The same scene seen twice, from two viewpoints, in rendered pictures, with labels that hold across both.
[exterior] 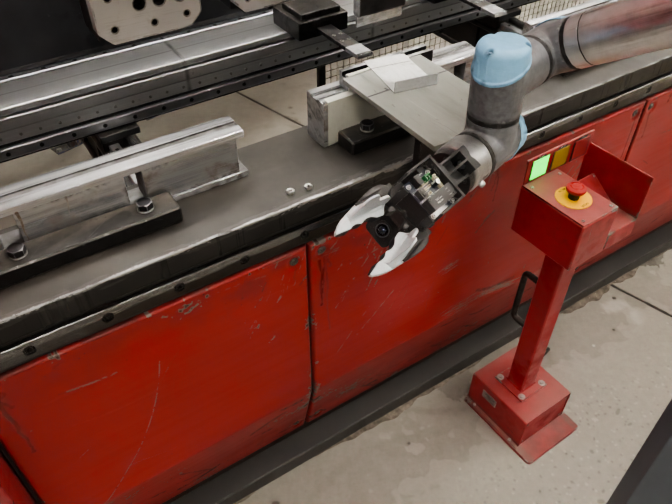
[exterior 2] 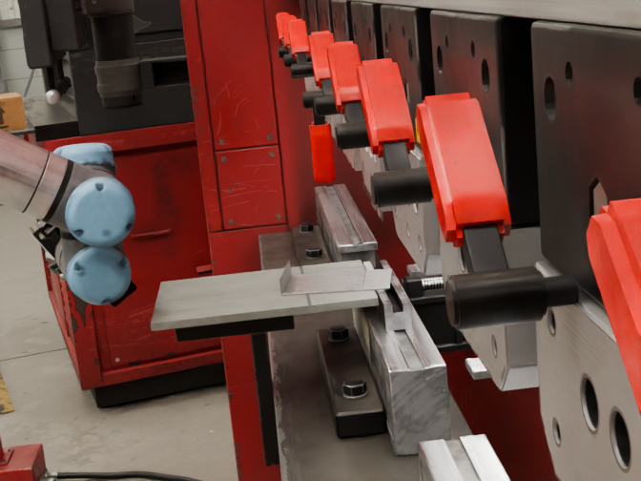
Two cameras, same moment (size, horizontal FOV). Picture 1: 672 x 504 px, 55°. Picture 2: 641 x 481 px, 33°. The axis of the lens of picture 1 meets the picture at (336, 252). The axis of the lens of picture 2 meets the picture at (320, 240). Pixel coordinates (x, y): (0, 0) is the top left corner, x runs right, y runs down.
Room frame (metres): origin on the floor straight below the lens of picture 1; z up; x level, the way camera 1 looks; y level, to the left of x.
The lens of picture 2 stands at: (1.71, -1.23, 1.36)
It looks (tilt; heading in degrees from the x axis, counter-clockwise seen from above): 13 degrees down; 120
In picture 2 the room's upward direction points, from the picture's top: 6 degrees counter-clockwise
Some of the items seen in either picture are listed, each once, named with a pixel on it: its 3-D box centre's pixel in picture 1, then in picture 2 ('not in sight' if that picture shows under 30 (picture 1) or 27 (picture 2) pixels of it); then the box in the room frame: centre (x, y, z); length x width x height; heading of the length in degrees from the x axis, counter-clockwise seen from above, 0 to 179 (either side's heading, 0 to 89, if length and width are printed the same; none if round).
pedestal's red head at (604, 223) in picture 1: (581, 198); not in sight; (1.03, -0.50, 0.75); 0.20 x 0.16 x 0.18; 125
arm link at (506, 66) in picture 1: (505, 75); (88, 192); (0.82, -0.24, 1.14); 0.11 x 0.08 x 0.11; 136
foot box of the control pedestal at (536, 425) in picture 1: (524, 401); not in sight; (1.01, -0.52, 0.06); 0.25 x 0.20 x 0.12; 35
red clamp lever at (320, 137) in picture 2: not in sight; (325, 136); (1.16, -0.24, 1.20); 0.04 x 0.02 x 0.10; 33
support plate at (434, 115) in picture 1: (426, 98); (263, 293); (1.01, -0.16, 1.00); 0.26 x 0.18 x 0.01; 33
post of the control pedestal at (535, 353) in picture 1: (542, 315); not in sight; (1.03, -0.50, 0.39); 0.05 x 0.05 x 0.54; 35
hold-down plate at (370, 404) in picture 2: (408, 120); (346, 376); (1.10, -0.14, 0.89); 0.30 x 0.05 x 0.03; 123
